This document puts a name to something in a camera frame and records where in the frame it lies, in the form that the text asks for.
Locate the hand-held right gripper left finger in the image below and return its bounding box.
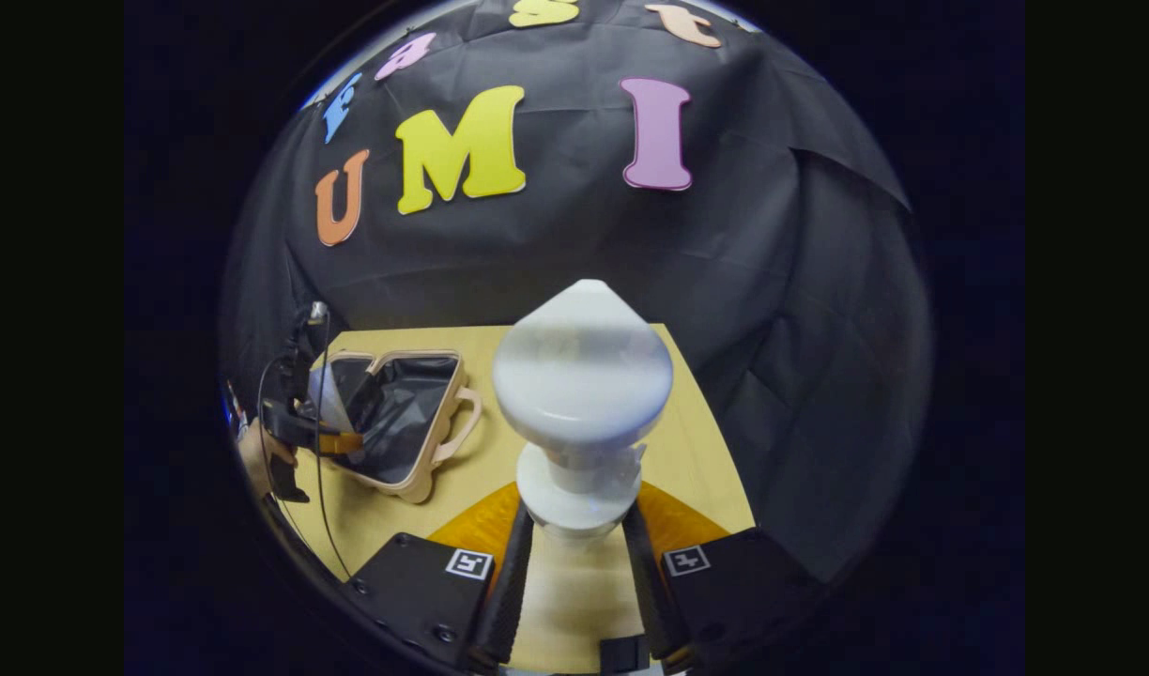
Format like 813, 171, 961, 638
340, 482, 536, 672

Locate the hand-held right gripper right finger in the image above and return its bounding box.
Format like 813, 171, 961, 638
621, 481, 827, 669

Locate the white squeeze tube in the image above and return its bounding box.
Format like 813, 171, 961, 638
309, 364, 355, 435

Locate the pink suitcase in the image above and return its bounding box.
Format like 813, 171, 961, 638
309, 349, 483, 505

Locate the white spray bottle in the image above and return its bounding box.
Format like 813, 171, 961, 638
492, 279, 675, 541

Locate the black backdrop cloth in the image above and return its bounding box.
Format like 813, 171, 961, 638
220, 0, 934, 583

